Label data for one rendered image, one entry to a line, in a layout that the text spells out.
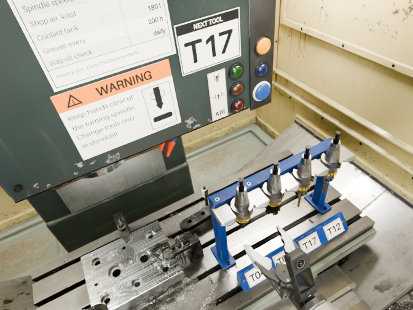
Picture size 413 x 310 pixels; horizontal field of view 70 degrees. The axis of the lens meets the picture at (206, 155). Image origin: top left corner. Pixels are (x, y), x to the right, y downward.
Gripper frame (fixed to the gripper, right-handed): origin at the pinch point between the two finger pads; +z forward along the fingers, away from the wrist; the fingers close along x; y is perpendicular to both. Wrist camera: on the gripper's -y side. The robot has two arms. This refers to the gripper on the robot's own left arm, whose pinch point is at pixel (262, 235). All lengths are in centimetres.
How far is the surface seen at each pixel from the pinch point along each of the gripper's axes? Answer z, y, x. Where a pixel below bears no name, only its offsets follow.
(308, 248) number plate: 0.2, 26.7, 20.6
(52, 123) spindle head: 4, -50, -32
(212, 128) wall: 104, 52, 38
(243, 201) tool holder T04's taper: 8.3, -6.1, -0.6
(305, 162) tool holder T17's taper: 9.0, -8.2, 21.0
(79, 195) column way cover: 66, 23, -45
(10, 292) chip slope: 58, 54, -89
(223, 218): 9.2, -1.8, -6.5
